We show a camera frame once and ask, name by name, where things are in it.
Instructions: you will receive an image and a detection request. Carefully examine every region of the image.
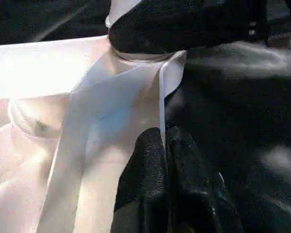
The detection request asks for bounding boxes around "white plastic table top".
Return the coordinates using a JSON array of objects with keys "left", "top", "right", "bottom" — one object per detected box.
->
[{"left": 0, "top": 35, "right": 187, "bottom": 233}]

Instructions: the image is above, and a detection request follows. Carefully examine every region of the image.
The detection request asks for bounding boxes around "white plastic table leg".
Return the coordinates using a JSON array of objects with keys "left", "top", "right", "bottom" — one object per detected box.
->
[{"left": 106, "top": 0, "right": 178, "bottom": 63}]

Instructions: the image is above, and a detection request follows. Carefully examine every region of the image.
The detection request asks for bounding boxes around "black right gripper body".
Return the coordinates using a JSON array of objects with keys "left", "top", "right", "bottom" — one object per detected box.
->
[{"left": 246, "top": 0, "right": 291, "bottom": 48}]

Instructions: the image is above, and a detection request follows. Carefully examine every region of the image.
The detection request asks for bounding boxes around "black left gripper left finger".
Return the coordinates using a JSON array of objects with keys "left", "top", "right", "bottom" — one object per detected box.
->
[{"left": 111, "top": 127, "right": 168, "bottom": 233}]

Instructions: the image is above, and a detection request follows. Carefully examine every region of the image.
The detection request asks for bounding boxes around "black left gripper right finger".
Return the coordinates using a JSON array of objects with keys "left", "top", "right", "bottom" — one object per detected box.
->
[{"left": 166, "top": 125, "right": 244, "bottom": 233}]

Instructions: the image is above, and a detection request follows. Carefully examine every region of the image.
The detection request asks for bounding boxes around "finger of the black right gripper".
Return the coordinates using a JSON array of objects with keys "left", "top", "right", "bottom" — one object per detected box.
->
[{"left": 108, "top": 0, "right": 253, "bottom": 55}]

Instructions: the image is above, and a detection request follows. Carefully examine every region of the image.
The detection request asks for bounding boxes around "black mat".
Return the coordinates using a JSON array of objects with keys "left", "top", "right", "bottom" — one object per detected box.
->
[{"left": 0, "top": 0, "right": 291, "bottom": 233}]

